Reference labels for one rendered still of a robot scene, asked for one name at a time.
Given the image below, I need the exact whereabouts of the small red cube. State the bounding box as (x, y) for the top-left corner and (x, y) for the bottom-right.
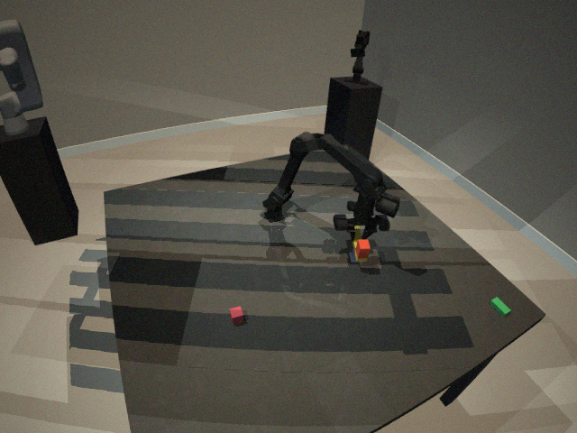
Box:
(230, 307), (243, 325)

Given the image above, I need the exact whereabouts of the green rectangular block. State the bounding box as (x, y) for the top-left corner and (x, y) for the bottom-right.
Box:
(490, 298), (511, 317)

